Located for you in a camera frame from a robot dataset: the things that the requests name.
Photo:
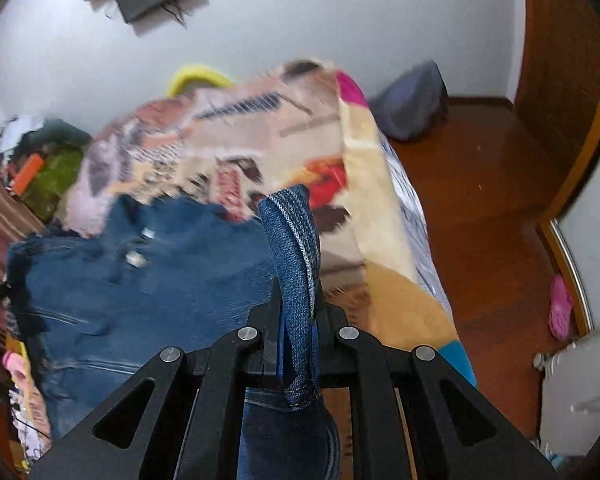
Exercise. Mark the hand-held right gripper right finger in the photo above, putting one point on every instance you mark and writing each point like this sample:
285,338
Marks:
330,320

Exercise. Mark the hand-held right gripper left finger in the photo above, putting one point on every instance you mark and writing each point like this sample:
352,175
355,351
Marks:
278,355

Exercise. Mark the blue denim jacket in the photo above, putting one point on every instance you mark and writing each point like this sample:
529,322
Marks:
180,270

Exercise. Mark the pile of clothes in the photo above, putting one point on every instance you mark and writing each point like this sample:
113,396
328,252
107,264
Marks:
35,132

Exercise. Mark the striped red curtain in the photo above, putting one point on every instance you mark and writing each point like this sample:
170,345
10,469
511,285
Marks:
0,220

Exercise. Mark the orange box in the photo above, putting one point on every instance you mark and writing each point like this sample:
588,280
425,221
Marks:
27,175

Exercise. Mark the green patterned box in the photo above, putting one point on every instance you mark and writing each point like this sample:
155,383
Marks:
57,180

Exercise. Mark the printed blanket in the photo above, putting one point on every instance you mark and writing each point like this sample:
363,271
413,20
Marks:
290,130

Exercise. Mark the pink slipper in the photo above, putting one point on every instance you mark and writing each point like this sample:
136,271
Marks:
561,307

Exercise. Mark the grey backpack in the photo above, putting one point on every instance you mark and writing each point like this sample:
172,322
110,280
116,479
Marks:
412,102

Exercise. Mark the white cabinet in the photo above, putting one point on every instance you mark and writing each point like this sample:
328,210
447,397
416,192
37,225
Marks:
580,390

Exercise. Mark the yellow cushion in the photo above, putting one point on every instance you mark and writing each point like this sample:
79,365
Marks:
200,77

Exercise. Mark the wooden door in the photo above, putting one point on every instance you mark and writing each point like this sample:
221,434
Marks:
565,85

